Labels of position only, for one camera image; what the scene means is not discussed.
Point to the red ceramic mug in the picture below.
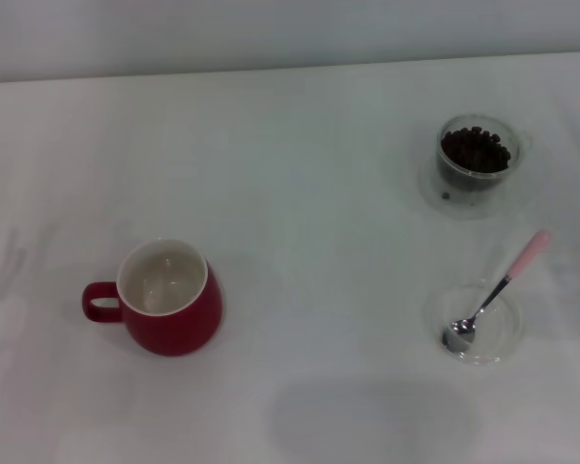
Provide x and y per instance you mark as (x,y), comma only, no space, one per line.
(174,328)

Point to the pile of coffee beans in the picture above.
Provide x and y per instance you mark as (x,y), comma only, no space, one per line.
(473,150)

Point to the clear glass cup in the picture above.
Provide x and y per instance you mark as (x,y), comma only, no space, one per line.
(516,145)

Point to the clear glass saucer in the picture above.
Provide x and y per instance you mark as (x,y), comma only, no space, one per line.
(430,193)

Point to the small clear glass dish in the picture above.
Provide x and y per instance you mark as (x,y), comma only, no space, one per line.
(502,333)

